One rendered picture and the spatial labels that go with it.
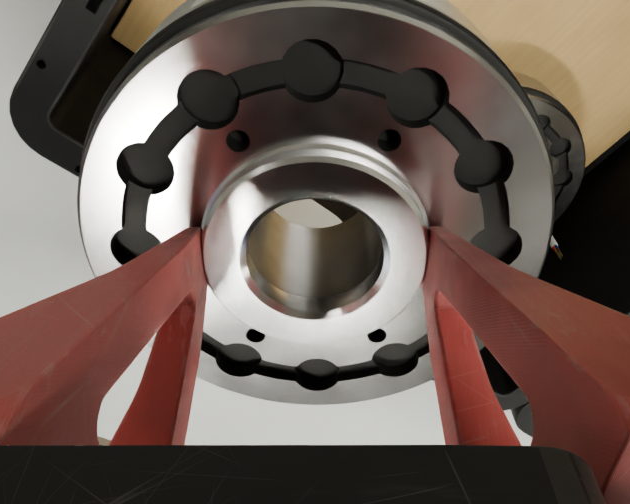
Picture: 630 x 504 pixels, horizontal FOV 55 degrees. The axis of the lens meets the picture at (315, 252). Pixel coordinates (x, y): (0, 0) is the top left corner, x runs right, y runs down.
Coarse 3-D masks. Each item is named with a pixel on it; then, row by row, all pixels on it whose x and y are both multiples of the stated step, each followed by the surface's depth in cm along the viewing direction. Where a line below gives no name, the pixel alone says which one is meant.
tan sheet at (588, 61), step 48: (144, 0) 30; (480, 0) 31; (528, 0) 31; (576, 0) 31; (624, 0) 31; (528, 48) 32; (576, 48) 32; (624, 48) 32; (576, 96) 34; (624, 96) 34
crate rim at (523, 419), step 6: (528, 402) 34; (516, 408) 35; (522, 408) 35; (528, 408) 35; (516, 414) 35; (522, 414) 35; (528, 414) 35; (516, 420) 35; (522, 420) 35; (528, 420) 35; (522, 426) 36; (528, 426) 36; (528, 432) 36
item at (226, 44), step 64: (256, 0) 11; (320, 0) 10; (192, 64) 11; (256, 64) 11; (320, 64) 11; (384, 64) 11; (448, 64) 11; (128, 128) 12; (192, 128) 12; (256, 128) 11; (320, 128) 11; (384, 128) 11; (448, 128) 12; (512, 128) 11; (128, 192) 13; (192, 192) 12; (448, 192) 12; (512, 192) 12; (128, 256) 14; (512, 256) 13; (256, 384) 15; (320, 384) 16; (384, 384) 15
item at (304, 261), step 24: (264, 216) 15; (360, 216) 16; (264, 240) 15; (288, 240) 16; (312, 240) 16; (336, 240) 16; (360, 240) 15; (264, 264) 14; (288, 264) 15; (312, 264) 15; (336, 264) 15; (360, 264) 14; (288, 288) 14; (312, 288) 14; (336, 288) 14
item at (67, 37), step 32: (64, 0) 20; (96, 0) 22; (64, 32) 21; (96, 32) 21; (32, 64) 22; (64, 64) 22; (32, 96) 22; (32, 128) 23; (64, 128) 23; (64, 160) 24; (512, 384) 34
